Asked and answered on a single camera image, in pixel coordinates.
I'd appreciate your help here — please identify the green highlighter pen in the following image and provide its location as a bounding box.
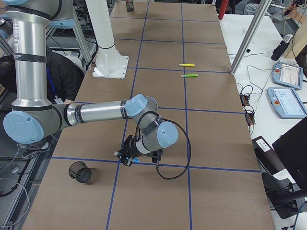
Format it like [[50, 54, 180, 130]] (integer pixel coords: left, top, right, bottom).
[[181, 74, 199, 78]]

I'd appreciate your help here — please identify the red cylinder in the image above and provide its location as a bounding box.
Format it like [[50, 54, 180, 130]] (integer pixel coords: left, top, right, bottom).
[[218, 0, 229, 20]]

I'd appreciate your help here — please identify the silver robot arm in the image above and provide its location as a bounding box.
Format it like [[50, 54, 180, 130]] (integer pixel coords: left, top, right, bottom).
[[3, 0, 178, 166]]

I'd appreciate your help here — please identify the person in black jacket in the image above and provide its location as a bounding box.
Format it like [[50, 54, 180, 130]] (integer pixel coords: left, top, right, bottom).
[[0, 46, 85, 154]]

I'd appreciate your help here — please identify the near black mesh pen cup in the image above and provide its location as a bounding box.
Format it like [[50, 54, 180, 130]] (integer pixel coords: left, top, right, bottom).
[[68, 161, 92, 183]]

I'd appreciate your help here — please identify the black water bottle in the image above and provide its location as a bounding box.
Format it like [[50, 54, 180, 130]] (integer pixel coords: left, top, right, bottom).
[[271, 34, 294, 61]]

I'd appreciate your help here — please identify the yellow highlighter pen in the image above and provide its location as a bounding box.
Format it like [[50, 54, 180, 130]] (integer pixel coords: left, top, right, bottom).
[[178, 63, 195, 67]]

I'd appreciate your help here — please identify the black camera cable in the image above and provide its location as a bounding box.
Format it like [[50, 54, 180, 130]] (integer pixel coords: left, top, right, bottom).
[[135, 110, 191, 180]]

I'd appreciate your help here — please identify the aluminium frame post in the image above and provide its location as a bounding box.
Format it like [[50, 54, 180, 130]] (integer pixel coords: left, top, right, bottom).
[[229, 0, 271, 76]]

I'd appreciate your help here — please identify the black mesh pen cup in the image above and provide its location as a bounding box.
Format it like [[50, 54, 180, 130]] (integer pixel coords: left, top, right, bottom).
[[125, 0, 134, 12], [68, 161, 92, 183]]

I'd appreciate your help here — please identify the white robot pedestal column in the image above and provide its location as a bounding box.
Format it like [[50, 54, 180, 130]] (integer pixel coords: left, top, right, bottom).
[[86, 0, 129, 79]]

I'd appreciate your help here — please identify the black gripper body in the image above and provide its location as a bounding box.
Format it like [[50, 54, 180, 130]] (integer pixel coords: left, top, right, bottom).
[[119, 135, 137, 165]]

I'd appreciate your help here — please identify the black monitor stand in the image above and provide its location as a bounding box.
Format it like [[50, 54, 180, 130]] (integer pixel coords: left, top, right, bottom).
[[261, 172, 307, 219]]

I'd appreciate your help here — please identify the black device with white label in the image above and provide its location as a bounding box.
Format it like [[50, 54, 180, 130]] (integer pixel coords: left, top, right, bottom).
[[252, 136, 285, 175]]

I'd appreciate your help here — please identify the far teach pendant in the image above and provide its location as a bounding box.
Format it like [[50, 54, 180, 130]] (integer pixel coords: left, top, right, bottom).
[[272, 61, 303, 90]]

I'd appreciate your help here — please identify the far black mesh pen cup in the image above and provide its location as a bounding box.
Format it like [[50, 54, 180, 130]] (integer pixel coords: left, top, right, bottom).
[[125, 0, 134, 12]]

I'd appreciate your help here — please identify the black orange adapter box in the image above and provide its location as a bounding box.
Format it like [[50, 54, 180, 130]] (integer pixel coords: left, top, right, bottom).
[[239, 94, 250, 106]]

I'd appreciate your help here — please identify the near teach pendant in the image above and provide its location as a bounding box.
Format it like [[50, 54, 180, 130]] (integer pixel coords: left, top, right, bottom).
[[267, 87, 307, 119]]

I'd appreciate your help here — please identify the teach pendant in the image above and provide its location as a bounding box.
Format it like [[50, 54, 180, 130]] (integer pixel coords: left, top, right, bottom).
[[267, 87, 307, 119], [272, 61, 303, 90]]

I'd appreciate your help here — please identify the blue highlighter pen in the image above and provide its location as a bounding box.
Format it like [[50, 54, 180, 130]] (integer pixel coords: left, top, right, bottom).
[[114, 151, 140, 163]]

